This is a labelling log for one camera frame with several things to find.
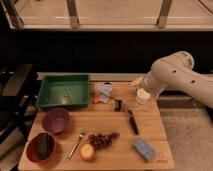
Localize silver fork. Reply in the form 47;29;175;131
67;132;86;160

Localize clear plastic cup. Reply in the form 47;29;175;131
136;88;150;105

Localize green plastic tray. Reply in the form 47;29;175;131
36;74;90;109

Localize purple bowl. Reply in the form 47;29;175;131
42;108;70;134

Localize wooden cutting board table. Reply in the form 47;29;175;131
17;81;176;171

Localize black handled knife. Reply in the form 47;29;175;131
123;103;139;135

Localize peach apple fruit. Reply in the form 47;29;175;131
80;144;95;161

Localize blue sponge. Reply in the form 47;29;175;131
133;139;155;161

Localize red bowl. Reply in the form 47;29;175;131
26;133;56;164

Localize black chair frame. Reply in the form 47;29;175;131
0;63;38;158

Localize white cloth towel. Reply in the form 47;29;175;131
95;83;112;103

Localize bunch of red grapes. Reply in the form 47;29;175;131
88;132;120;149

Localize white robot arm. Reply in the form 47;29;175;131
131;51;213;109

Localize dark sponge block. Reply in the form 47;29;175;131
37;133;50;160

